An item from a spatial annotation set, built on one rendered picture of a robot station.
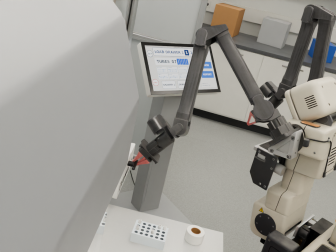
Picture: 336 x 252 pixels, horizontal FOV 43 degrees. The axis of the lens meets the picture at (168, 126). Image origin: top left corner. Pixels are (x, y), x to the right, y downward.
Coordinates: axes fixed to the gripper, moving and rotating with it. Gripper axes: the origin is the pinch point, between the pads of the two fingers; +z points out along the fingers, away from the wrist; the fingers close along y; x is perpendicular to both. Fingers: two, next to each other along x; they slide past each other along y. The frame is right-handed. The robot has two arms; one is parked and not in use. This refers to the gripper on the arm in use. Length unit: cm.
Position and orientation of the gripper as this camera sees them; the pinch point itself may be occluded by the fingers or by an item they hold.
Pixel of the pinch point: (134, 162)
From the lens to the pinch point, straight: 179.5
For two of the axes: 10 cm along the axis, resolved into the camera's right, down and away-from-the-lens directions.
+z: -7.4, 5.8, 3.5
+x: -1.3, 3.8, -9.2
